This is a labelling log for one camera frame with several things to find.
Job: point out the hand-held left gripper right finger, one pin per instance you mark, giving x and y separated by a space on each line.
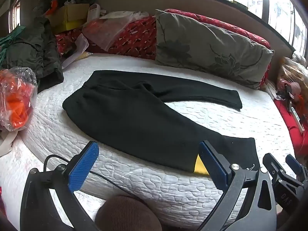
213 166

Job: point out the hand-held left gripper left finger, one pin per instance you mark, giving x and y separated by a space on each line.
83 166

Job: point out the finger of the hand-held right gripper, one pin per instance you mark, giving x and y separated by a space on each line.
294 164
272 164

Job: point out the black pants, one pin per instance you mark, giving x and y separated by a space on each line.
134 122

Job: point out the yellow tag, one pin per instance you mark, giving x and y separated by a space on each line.
201 166

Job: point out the red cloth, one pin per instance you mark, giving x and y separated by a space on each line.
292 125

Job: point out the white power strip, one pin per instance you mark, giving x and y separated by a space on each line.
297 118

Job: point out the white quilted mattress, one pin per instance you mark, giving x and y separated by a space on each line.
168 192

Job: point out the orange cloth in plastic bag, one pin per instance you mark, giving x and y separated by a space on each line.
16 101

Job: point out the white paper sheet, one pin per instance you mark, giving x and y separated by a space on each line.
78 50

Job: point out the grey floral pillow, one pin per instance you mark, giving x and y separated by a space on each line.
207 48

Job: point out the dark green jacket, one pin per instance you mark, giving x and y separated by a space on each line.
33 50

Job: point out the red patterned pillow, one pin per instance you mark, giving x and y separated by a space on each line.
139 38

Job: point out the clear plastic bag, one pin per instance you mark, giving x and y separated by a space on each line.
105 27

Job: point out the green cloth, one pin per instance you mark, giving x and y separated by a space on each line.
8 41

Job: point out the yellow cardboard box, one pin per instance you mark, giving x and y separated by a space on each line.
68 16

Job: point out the white slipper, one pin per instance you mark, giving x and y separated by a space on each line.
93 10

